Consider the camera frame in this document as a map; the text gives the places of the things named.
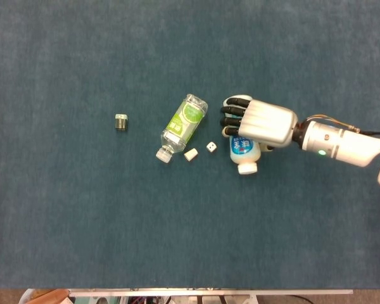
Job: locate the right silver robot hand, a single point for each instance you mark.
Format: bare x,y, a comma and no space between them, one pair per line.
266,122

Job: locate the white drink bottle blue label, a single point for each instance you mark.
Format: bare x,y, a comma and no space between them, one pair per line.
244,152

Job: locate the clear bottle green label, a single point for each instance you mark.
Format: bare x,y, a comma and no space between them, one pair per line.
183,123

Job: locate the small grey metal nut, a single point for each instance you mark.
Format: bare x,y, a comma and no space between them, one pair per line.
121,122

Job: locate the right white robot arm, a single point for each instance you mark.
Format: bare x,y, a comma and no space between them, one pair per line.
345,142

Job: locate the small white die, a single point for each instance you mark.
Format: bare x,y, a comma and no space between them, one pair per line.
211,147

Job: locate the small white tapered plug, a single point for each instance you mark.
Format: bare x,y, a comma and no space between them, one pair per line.
191,154

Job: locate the teal carpet table mat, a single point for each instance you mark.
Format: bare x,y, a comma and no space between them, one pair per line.
114,221

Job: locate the brown box under table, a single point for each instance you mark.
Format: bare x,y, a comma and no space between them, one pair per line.
50,297

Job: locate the aluminium table edge rail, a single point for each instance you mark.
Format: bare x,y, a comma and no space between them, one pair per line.
209,292

